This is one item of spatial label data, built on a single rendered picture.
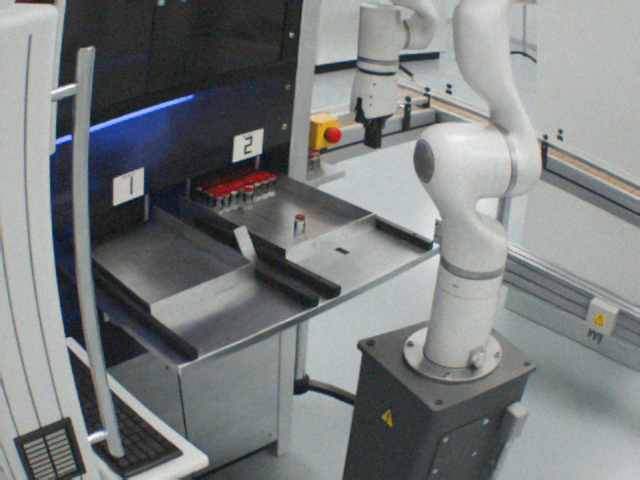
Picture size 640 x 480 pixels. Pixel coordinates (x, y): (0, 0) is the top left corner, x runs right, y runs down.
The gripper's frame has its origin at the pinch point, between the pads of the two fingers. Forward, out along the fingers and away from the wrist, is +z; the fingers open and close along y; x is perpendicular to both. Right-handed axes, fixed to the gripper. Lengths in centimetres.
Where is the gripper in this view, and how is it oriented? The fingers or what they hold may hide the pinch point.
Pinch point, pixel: (373, 137)
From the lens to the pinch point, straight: 165.5
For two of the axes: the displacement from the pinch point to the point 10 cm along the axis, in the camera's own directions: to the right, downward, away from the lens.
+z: -0.7, 9.0, 4.4
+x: 7.3, 3.4, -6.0
